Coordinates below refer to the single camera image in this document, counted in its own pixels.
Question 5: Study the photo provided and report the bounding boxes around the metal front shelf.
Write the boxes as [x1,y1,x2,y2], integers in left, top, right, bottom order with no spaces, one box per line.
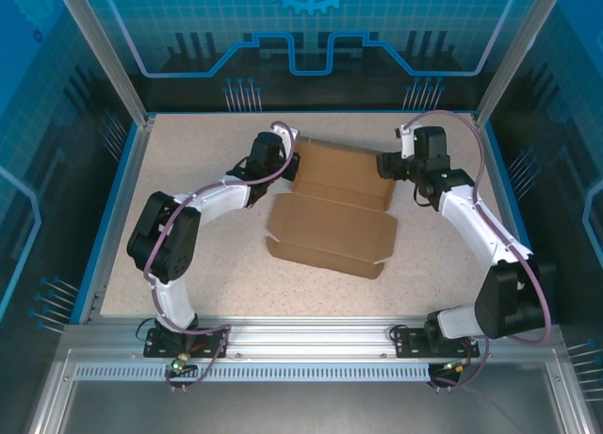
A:
[27,348,590,434]

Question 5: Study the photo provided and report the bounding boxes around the aluminium frame post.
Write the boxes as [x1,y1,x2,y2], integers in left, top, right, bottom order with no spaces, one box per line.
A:
[472,0,553,130]
[51,0,157,130]

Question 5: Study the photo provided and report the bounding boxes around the slotted cable duct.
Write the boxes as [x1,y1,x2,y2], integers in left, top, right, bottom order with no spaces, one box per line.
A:
[73,362,437,384]

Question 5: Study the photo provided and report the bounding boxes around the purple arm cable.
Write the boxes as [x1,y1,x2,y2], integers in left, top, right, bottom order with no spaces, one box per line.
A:
[143,120,293,393]
[402,109,553,392]

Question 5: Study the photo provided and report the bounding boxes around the aluminium side rail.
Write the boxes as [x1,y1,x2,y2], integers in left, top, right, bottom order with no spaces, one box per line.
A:
[77,116,156,326]
[472,121,556,325]

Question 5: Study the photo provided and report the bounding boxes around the brown cardboard box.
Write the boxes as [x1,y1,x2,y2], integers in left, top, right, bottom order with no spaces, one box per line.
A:
[264,136,399,281]

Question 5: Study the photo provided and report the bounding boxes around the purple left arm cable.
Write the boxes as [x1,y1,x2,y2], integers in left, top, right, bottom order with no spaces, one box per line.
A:
[143,120,293,393]

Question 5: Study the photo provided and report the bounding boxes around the small board with green light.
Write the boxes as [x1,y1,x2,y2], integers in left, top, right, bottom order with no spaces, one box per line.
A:
[437,358,472,375]
[167,353,199,377]

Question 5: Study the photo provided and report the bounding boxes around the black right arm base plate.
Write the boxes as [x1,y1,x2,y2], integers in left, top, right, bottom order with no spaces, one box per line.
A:
[392,327,481,360]

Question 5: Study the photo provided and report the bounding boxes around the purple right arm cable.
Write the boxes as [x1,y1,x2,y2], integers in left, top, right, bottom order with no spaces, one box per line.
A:
[402,109,553,392]

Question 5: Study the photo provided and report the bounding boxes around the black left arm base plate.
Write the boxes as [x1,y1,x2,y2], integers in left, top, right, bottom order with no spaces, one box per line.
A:
[143,327,231,360]

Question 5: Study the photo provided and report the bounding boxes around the aluminium front rail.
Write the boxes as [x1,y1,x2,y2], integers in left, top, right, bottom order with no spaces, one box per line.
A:
[60,314,566,360]

